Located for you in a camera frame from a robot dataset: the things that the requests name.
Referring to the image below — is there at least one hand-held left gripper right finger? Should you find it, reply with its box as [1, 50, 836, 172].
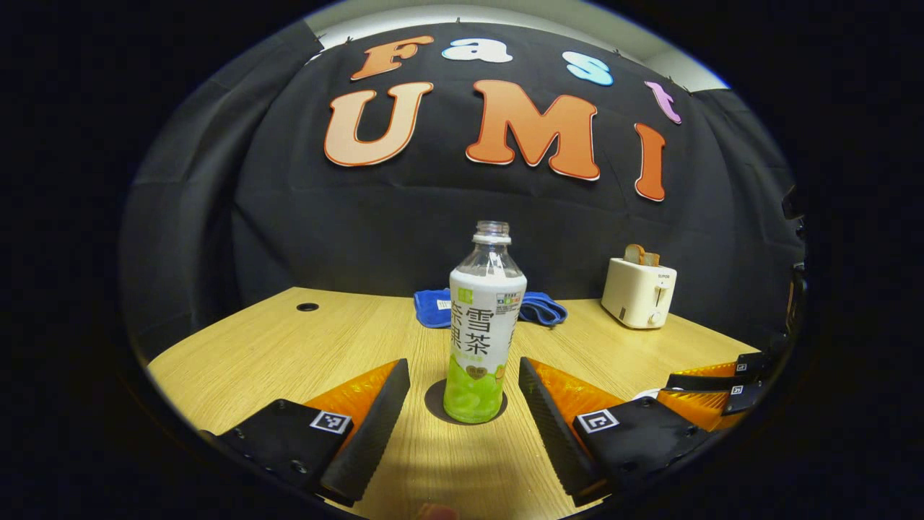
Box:
[518, 356, 713, 508]

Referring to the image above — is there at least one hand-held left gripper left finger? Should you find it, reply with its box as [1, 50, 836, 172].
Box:
[201, 358, 411, 508]

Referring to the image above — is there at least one clear water bottle green label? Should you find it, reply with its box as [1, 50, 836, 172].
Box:
[443, 220, 528, 425]

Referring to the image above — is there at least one white toaster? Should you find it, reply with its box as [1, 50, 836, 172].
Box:
[601, 258, 678, 330]

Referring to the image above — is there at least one blue towel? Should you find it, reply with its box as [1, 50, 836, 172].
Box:
[414, 289, 569, 329]

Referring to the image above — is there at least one black backdrop cloth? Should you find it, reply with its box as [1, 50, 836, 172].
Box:
[119, 22, 806, 362]

